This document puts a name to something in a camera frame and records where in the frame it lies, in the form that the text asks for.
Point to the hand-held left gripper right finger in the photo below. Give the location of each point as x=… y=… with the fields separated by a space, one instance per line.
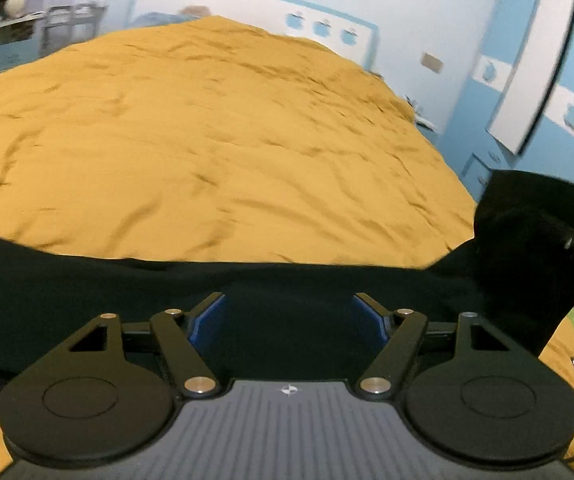
x=371 y=316

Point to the cream round ball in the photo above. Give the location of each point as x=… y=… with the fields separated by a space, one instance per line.
x=15 y=5

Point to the white and blue headboard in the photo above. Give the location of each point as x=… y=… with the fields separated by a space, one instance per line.
x=277 y=17

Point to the beige wall switch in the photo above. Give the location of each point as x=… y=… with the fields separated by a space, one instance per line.
x=432 y=62

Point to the yellow quilted blanket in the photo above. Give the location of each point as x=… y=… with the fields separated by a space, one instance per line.
x=207 y=140

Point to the black pants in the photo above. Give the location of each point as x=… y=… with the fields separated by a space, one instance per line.
x=277 y=290

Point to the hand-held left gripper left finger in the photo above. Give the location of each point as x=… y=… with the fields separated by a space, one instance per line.
x=208 y=324

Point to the blue nightstand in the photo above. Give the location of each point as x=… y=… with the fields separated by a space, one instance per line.
x=426 y=124

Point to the blue and white wardrobe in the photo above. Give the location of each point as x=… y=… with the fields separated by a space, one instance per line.
x=532 y=90

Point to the black framed white door panel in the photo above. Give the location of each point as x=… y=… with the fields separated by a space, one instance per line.
x=537 y=60

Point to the blue pillow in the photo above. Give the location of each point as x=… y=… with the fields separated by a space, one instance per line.
x=169 y=17

